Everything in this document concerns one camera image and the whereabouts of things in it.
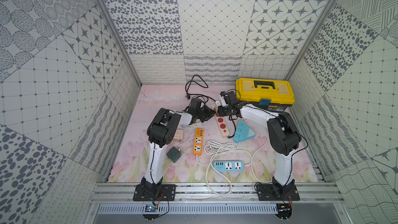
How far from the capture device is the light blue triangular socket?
3.02ft

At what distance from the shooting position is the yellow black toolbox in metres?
0.95

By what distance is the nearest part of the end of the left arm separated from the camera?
862 millimetres

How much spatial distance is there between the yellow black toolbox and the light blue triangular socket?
153 mm

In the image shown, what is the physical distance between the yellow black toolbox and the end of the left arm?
224 mm

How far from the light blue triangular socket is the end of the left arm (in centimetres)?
19
